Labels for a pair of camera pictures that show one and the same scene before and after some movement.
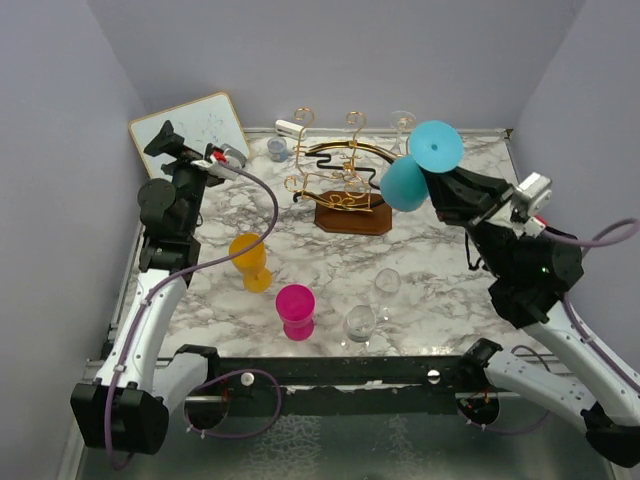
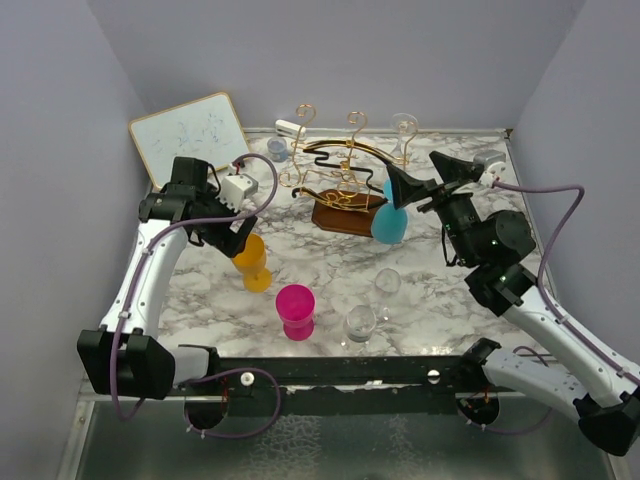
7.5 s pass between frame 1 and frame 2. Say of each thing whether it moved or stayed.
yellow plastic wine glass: stayed
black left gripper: moved
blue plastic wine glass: moved
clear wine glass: stayed
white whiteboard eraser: stayed
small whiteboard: stayed
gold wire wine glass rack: stayed
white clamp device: moved
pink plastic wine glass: stayed
